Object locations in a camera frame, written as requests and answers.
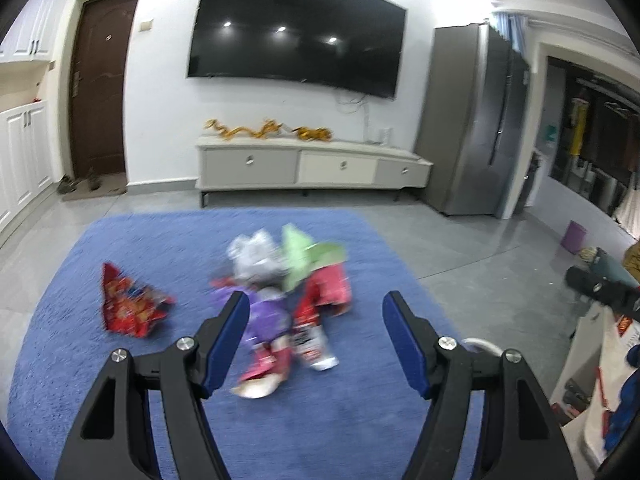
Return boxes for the pink cream snack packet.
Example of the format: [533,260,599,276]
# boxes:
[230,342,293,400]

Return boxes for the pink red snack packet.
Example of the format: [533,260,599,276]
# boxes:
[300,262,353,318]

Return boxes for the silver foil packet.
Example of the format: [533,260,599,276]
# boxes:
[226,229,291,288]

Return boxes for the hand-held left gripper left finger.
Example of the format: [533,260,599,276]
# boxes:
[54,290,251,480]

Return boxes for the white wall cabinet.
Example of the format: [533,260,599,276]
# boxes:
[0,0,76,63]

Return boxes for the black wall television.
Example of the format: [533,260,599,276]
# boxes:
[186,0,407,100]

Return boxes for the gold tiger ornament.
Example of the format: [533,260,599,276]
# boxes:
[292,126,333,143]

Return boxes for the shoes by door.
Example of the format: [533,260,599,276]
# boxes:
[56,167,101,195]

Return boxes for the purple snack packet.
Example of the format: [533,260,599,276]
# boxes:
[210,277,291,346]

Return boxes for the white television stand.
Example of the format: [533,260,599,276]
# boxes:
[195,135,433,208]

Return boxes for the red white snack packet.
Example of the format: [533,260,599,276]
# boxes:
[291,305,340,372]

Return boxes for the green snack packet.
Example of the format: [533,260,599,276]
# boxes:
[280,224,347,291]

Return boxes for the yellow hanging garment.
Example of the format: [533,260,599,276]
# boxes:
[572,97,588,156]

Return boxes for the white floor cabinet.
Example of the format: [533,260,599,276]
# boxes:
[0,100,53,248]

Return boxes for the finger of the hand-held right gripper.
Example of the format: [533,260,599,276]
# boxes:
[565,264,640,322]

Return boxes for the grey double door fridge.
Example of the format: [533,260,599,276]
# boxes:
[415,22,531,218]

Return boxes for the blue curtain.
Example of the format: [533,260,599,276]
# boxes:
[490,12,528,56]

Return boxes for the white marble coffee table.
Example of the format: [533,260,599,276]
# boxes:
[550,305,640,480]

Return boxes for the blue rug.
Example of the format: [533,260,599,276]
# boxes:
[7,209,486,480]

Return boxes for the white rim trash bin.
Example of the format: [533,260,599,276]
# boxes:
[462,337,502,358]

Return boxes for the blue cloth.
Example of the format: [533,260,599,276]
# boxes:
[602,360,640,453]

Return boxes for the brown door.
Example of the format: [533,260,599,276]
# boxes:
[70,0,143,181]

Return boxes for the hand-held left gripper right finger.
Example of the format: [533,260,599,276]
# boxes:
[382,290,598,480]

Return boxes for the purple bucket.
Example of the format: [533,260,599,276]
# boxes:
[560,220,588,255]

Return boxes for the dark hanging clothes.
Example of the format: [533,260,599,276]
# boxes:
[582,85,640,171]

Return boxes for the television cables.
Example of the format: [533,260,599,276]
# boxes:
[335,87,373,131]

